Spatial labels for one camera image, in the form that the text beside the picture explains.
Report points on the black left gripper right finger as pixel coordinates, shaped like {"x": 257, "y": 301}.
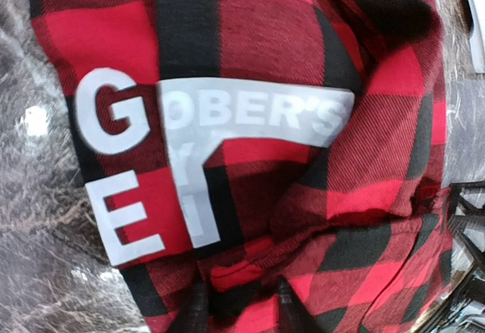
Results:
{"x": 293, "y": 316}

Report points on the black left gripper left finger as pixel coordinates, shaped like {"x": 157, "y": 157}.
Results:
{"x": 193, "y": 317}

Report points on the red black plaid shirt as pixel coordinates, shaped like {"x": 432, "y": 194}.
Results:
{"x": 235, "y": 142}

